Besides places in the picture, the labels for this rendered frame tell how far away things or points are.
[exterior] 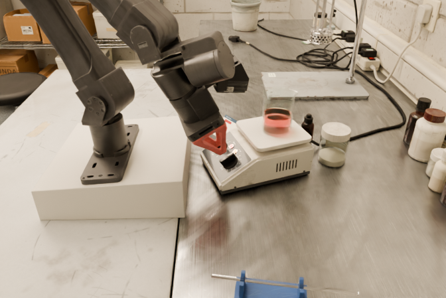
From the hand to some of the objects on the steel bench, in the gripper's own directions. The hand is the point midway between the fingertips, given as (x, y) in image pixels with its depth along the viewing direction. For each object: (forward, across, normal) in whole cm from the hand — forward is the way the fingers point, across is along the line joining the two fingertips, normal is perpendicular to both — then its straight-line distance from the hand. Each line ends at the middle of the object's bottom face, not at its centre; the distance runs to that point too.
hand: (219, 146), depth 72 cm
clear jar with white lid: (+20, -1, +19) cm, 27 cm away
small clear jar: (+28, +10, +35) cm, 46 cm away
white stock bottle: (+29, +4, +37) cm, 47 cm away
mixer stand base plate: (+29, -39, +32) cm, 58 cm away
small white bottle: (+26, +14, +32) cm, 44 cm away
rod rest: (+6, +28, -4) cm, 28 cm away
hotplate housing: (+12, -3, +4) cm, 14 cm away
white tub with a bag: (+34, -110, +32) cm, 120 cm away
